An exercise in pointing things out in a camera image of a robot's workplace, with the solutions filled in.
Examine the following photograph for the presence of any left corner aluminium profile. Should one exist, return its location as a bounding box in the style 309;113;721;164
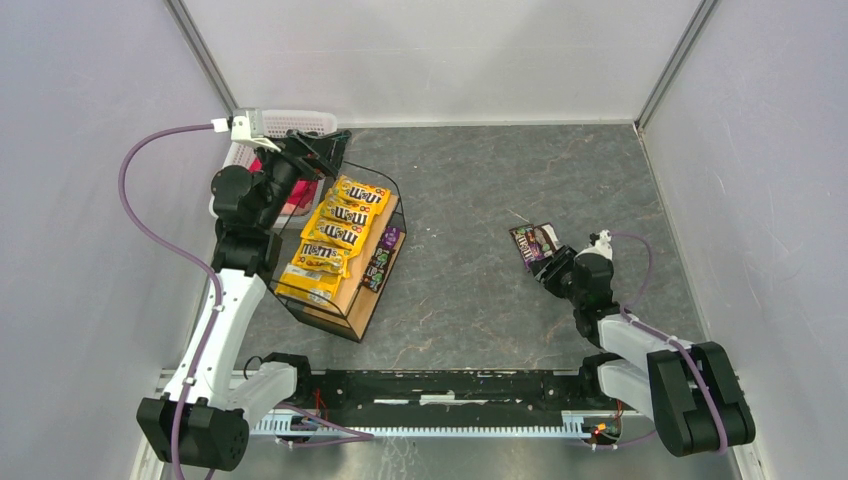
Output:
164;0;239;114

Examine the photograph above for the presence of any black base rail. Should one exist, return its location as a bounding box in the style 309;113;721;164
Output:
287;369;618;428

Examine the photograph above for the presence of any corner aluminium profile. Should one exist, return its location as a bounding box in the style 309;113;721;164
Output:
164;0;239;114
633;0;720;135

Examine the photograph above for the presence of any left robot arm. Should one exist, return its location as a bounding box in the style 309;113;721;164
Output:
125;130;351;478

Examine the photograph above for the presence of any brown candy bag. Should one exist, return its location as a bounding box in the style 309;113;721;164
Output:
533;222;562;260

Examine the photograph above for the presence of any right corner aluminium profile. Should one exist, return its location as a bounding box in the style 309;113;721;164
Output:
633;0;720;135

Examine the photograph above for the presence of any pink cloth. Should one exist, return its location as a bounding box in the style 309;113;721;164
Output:
244;155;318;218

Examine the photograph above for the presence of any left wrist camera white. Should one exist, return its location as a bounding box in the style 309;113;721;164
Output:
211;108;281;152

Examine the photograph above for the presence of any small purple candy bag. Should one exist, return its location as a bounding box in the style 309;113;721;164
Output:
379;226;403;250

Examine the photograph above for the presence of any white plastic basket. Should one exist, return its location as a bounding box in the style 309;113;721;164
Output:
223;109;338;230

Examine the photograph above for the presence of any yellow candy bag on shelf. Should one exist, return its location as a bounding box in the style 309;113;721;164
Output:
331;175;392;214

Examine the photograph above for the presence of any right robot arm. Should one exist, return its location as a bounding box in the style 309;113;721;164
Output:
528;244;757;457

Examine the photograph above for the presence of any wooden wire shelf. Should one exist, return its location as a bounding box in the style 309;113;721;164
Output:
270;161;406;342

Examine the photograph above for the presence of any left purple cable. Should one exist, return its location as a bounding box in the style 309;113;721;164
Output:
117;123;225;480

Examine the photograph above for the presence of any yellow candy bag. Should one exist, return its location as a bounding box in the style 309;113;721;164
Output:
301;217;369;256
274;263;342;306
319;196;377;228
291;239;350;278
331;175;392;214

